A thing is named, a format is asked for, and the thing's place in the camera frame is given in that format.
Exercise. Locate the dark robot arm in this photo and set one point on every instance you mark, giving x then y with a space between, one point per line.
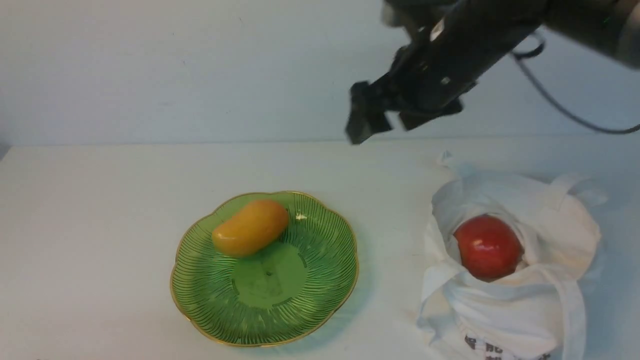
609 27

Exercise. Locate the white cloth bag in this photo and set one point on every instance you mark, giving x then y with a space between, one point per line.
538 309

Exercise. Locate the red apple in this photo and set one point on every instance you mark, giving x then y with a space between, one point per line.
489 249

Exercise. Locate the green glass plate gold rim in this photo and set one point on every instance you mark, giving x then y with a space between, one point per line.
282 293

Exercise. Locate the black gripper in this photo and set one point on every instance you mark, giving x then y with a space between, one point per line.
453 43

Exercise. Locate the orange yellow mango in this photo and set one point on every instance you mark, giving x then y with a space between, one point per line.
251 229

